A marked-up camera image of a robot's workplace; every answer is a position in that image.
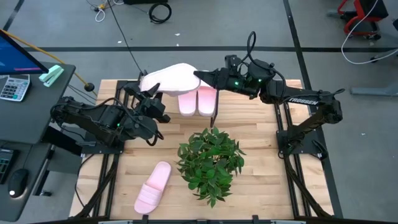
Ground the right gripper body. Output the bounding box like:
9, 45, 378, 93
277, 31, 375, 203
217, 67, 276, 100

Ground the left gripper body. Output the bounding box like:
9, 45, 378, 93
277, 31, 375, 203
136, 95, 171, 124

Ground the pink rubber slide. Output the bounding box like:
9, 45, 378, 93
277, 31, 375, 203
196, 86, 218, 118
139, 63, 202, 98
134, 161, 172, 215
177, 89, 198, 118

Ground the wooden shelf with black legs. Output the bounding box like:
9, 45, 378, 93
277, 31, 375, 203
129, 70, 220, 128

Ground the green artificial plant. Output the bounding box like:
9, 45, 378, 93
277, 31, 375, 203
175, 126, 246, 208

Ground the mint green stapler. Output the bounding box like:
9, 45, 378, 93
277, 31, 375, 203
38, 64, 65, 88

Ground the black equipment box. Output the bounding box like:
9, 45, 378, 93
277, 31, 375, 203
123, 0, 169, 5

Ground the black office desk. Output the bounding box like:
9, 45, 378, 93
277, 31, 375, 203
0, 61, 83, 222

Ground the grey desk calculator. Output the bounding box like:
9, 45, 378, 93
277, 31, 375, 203
0, 73, 31, 103

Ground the black computer monitor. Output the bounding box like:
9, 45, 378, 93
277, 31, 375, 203
0, 28, 50, 76

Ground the grey metal stand foot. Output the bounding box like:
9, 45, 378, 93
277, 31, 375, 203
350, 81, 398, 96

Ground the black computer mouse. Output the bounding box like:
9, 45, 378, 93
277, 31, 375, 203
7, 168, 30, 200

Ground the red and black cart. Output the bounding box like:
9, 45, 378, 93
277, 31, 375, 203
337, 0, 389, 40

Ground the black computer keyboard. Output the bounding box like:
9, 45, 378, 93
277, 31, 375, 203
0, 148, 18, 184

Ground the long black floor cable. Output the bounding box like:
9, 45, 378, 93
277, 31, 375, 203
106, 0, 146, 74

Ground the coiled black cable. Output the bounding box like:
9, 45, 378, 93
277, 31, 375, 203
148, 2, 173, 25

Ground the short white cable loop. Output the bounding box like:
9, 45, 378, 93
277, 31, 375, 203
95, 7, 107, 23

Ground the long white cable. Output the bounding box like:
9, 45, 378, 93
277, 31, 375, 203
341, 0, 398, 65

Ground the yellow cable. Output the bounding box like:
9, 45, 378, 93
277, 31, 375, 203
0, 29, 90, 86

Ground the black aluminium rig frame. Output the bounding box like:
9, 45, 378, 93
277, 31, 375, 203
74, 79, 345, 224

